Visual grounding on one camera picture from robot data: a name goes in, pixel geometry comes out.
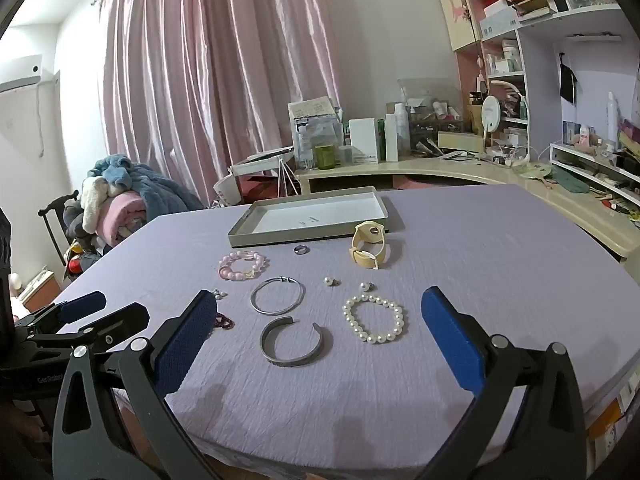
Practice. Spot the white paper bag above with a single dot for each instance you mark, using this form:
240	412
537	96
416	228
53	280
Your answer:
225	191

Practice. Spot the white carton box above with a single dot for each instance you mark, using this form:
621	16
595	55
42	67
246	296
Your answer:
363	140

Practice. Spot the white spray bottle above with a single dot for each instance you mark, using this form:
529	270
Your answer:
612	120

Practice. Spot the black chair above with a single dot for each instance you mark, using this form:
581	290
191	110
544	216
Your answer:
50	210

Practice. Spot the round white mirror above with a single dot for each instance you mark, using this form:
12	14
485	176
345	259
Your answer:
491	115

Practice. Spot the curved beige desk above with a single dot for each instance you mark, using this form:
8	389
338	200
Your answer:
565	205

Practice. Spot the green hand fan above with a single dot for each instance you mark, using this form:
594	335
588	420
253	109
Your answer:
532	170

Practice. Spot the grey shallow tray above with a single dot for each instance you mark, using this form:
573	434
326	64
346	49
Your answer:
280	220

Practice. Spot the cream cabinet dinosaur print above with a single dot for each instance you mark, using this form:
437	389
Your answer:
457	5

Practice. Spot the pink curtain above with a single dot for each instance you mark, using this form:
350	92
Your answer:
200	60

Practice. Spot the black hanging pouch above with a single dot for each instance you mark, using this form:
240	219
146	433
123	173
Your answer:
567	80

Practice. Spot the purple tablecloth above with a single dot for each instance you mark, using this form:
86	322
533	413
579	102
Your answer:
475	260

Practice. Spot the red box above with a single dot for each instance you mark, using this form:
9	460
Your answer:
257	187

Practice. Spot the pearl earring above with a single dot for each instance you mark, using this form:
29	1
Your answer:
367	286
330	281

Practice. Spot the white shelf unit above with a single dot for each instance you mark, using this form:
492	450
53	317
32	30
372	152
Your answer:
540	40

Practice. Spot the white cloth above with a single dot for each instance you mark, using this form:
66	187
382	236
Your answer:
95	200

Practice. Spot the cardboard boxes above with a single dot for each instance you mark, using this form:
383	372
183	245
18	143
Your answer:
607	420

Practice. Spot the clear bag of packets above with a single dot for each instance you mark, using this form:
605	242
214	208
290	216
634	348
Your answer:
315	125

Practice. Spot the white air conditioner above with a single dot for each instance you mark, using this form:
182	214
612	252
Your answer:
20	72

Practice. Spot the thin silver bangle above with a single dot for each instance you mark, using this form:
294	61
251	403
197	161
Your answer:
256	305

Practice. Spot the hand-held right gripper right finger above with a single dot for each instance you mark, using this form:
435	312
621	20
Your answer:
450	340

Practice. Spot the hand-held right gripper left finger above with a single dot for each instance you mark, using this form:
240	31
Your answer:
185	330

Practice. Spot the blue fleece blanket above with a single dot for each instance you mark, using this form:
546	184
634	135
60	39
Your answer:
160	190

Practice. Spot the green jar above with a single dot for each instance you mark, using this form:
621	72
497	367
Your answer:
324	156

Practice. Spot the tall white bottle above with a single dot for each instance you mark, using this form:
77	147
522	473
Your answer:
402	127

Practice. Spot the white folding board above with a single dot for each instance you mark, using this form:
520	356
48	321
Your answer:
262	157

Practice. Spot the clear acrylic organizer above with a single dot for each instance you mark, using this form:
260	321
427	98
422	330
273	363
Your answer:
430	105

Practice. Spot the white desktop organizer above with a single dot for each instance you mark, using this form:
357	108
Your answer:
565	152

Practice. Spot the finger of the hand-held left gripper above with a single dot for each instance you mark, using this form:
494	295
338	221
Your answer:
82	305
122	319

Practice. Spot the green cloth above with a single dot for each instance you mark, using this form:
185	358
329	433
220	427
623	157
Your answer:
570	180

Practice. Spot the beige flat box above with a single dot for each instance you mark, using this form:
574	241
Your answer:
460	141

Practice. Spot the pink blanket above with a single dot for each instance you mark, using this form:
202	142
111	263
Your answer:
122	215

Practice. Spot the small silver earrings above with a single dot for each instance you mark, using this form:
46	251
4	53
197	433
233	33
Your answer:
218	293

